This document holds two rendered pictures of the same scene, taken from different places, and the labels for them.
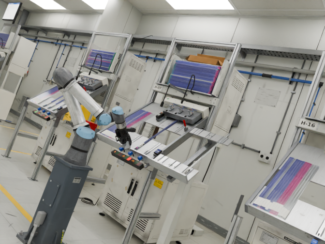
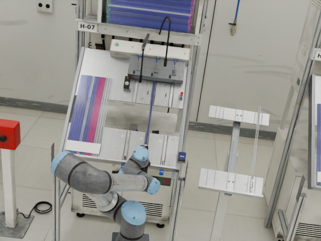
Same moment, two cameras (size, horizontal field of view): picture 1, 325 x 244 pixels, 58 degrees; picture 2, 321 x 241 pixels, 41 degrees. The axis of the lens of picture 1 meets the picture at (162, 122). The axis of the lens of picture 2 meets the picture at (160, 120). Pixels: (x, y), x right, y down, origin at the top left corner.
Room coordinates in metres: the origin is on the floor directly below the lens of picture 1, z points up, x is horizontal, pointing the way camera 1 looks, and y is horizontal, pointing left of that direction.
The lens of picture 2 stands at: (0.59, 1.41, 2.04)
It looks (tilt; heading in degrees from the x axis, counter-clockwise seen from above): 26 degrees down; 321
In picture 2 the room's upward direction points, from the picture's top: 7 degrees clockwise
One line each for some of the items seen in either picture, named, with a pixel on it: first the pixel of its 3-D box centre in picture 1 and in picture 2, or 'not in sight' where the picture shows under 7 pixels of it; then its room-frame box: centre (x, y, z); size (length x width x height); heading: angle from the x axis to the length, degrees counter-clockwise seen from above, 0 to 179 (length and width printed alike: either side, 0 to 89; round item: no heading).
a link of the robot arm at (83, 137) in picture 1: (83, 137); (132, 217); (1.92, 0.44, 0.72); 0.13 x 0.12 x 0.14; 12
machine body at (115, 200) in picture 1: (152, 198); (128, 164); (2.86, -0.17, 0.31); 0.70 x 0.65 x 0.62; 50
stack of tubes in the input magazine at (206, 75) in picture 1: (195, 77); (151, 3); (2.72, -0.14, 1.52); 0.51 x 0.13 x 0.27; 50
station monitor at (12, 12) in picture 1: (14, 13); not in sight; (5.77, 3.52, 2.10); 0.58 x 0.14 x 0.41; 50
